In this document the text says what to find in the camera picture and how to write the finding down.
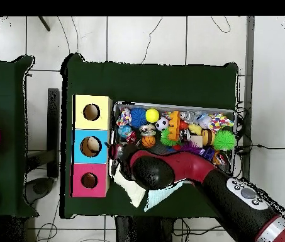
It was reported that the cream yellow waffle cloth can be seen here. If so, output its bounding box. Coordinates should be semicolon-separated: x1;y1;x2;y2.
113;171;147;209

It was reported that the mint green waffle cloth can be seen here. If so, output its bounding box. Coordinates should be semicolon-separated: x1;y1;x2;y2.
143;180;185;212

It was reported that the wooden box with three holes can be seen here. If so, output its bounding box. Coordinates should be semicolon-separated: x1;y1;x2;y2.
70;94;114;199

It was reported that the clear mesh bin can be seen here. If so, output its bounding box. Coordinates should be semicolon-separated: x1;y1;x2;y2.
109;103;236;187

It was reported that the small orange basketball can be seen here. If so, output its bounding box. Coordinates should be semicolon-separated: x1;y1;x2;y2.
142;135;157;149

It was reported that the blue spiky rubber ball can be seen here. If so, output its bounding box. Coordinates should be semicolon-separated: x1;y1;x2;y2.
130;107;148;128

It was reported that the yellow ball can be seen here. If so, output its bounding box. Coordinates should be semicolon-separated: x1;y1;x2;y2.
145;108;160;124

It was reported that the small green spiky ball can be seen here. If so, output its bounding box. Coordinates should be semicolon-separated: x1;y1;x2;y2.
159;129;179;147

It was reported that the small soccer ball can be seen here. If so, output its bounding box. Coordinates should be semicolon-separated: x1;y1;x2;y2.
155;117;169;132

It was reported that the purple spiky monster toy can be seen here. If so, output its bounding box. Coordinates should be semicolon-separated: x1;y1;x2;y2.
181;141;203;154

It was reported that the dark green tablecloth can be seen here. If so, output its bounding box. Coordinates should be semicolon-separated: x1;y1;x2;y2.
60;52;240;220

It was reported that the green spiky rubber ball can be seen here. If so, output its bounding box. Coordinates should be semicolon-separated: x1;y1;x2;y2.
213;130;237;152

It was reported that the green covered side table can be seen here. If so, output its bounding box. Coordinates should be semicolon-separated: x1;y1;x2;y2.
0;54;36;219

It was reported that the colourful rope knot toy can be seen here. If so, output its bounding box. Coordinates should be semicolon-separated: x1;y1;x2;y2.
116;107;132;127

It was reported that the black cable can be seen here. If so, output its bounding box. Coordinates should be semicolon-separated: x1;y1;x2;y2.
232;142;285;153

